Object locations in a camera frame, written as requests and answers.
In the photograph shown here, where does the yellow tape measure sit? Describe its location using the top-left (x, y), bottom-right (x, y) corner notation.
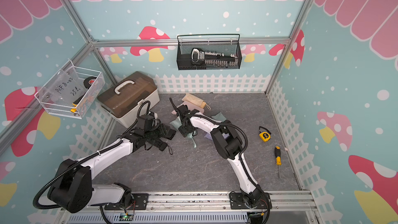
top-left (259, 126), bottom-right (271, 142)

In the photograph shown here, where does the mint green sleeved umbrella right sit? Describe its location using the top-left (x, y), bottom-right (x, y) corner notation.
top-left (211, 112), bottom-right (227, 122)

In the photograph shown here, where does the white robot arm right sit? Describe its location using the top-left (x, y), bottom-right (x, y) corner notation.
top-left (173, 105), bottom-right (272, 210)

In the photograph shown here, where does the lilac sleeved umbrella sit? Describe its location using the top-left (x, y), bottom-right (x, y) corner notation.
top-left (205, 133), bottom-right (212, 140)

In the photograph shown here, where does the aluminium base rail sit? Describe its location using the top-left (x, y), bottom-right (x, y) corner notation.
top-left (56, 191), bottom-right (323, 224)

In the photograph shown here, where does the socket set in basket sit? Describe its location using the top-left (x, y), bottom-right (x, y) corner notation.
top-left (191, 48), bottom-right (239, 69)

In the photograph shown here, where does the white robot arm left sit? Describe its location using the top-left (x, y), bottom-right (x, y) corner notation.
top-left (33, 110), bottom-right (176, 213)

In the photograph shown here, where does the pink sleeved umbrella rear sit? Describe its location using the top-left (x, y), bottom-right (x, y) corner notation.
top-left (196, 107), bottom-right (204, 114)

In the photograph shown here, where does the black wire wall basket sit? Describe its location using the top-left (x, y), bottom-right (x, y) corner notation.
top-left (176, 34), bottom-right (242, 71)

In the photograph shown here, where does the yellow black tool in bin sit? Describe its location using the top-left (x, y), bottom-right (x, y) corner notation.
top-left (70, 95), bottom-right (89, 115)

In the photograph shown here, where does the black tape roll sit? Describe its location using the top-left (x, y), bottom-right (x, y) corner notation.
top-left (84, 76), bottom-right (97, 89)

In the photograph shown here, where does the brown lidded white toolbox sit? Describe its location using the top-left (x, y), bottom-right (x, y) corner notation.
top-left (97, 72), bottom-right (160, 128)

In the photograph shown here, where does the beige sleeved umbrella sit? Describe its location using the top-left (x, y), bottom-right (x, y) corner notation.
top-left (182, 93), bottom-right (211, 110)

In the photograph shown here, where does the clear acrylic wall bin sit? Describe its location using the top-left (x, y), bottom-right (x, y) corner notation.
top-left (34, 60), bottom-right (105, 119)

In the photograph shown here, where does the yellow handled screwdriver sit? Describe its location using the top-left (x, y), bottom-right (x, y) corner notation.
top-left (274, 146), bottom-right (282, 179)

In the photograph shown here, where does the black umbrella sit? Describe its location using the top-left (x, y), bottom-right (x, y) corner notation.
top-left (148, 123), bottom-right (176, 155)

